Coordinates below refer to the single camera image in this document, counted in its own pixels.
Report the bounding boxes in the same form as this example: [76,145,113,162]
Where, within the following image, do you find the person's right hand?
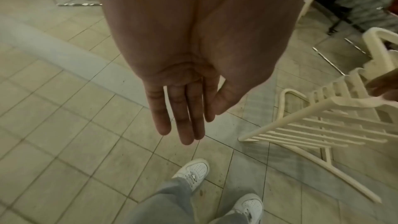
[365,69,398,102]

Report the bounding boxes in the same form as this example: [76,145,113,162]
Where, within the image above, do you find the black metal stand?
[311,0,365,35]

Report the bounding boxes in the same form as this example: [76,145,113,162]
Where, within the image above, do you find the white shoe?
[172,158,210,192]
[223,192,265,223]

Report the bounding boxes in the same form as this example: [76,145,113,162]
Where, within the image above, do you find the grey trousers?
[122,177,250,224]

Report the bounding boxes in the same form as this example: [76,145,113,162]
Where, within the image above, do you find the person's left hand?
[92,0,313,146]

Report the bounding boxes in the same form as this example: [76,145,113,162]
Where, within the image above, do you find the white left shoe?
[172,158,210,192]

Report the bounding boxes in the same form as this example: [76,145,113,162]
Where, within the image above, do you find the white right shoe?
[223,192,265,223]

